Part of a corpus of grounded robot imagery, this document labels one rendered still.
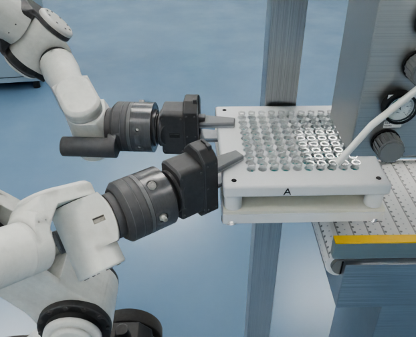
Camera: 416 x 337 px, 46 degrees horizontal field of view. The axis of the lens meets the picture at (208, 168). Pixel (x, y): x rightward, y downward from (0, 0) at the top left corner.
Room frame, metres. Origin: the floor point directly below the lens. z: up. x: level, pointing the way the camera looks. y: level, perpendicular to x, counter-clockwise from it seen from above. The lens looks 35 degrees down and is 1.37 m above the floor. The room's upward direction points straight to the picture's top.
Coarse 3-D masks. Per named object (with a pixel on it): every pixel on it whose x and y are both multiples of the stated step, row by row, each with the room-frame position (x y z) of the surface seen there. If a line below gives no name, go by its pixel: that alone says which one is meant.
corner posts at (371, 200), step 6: (228, 198) 0.56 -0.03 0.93; (234, 198) 0.56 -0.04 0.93; (240, 198) 0.56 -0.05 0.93; (366, 198) 0.58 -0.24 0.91; (372, 198) 0.57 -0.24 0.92; (378, 198) 0.57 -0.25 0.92; (228, 204) 0.56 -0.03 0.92; (234, 204) 0.56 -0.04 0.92; (240, 204) 0.56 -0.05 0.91; (366, 204) 0.57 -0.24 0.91; (372, 204) 0.57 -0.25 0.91; (378, 204) 0.57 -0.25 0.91; (234, 210) 0.56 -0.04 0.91
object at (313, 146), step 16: (256, 128) 0.71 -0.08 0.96; (272, 128) 0.71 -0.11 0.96; (288, 128) 0.70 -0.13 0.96; (304, 128) 0.71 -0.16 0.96; (320, 128) 0.71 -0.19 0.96; (256, 144) 0.66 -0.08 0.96; (272, 144) 0.66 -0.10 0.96; (288, 144) 0.66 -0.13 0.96; (304, 144) 0.66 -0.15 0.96; (320, 144) 0.66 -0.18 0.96; (336, 144) 0.66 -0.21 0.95; (272, 160) 0.61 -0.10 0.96; (304, 160) 0.62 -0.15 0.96
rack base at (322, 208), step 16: (224, 208) 0.57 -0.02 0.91; (256, 208) 0.57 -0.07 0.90; (272, 208) 0.57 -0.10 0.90; (288, 208) 0.57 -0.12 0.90; (304, 208) 0.57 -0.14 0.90; (320, 208) 0.57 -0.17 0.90; (336, 208) 0.57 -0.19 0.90; (352, 208) 0.57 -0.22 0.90; (368, 208) 0.57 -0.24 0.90; (384, 208) 0.57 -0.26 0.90
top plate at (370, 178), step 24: (288, 120) 0.75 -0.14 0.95; (240, 144) 0.67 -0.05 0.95; (240, 168) 0.60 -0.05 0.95; (336, 168) 0.60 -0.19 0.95; (360, 168) 0.60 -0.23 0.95; (240, 192) 0.56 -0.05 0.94; (264, 192) 0.56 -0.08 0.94; (312, 192) 0.56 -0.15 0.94; (336, 192) 0.56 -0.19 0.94; (360, 192) 0.56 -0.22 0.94; (384, 192) 0.57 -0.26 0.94
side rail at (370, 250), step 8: (336, 248) 0.53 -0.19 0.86; (344, 248) 0.53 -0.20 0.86; (352, 248) 0.53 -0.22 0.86; (360, 248) 0.53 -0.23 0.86; (368, 248) 0.53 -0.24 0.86; (376, 248) 0.53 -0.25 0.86; (384, 248) 0.53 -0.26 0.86; (392, 248) 0.53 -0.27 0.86; (400, 248) 0.53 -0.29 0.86; (408, 248) 0.53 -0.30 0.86; (336, 256) 0.53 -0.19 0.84; (344, 256) 0.53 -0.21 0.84; (352, 256) 0.53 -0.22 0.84; (360, 256) 0.53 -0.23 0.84; (368, 256) 0.53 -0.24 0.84; (376, 256) 0.53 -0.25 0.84; (384, 256) 0.53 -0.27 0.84; (392, 256) 0.53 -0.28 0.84; (400, 256) 0.53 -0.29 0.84; (408, 256) 0.53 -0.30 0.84
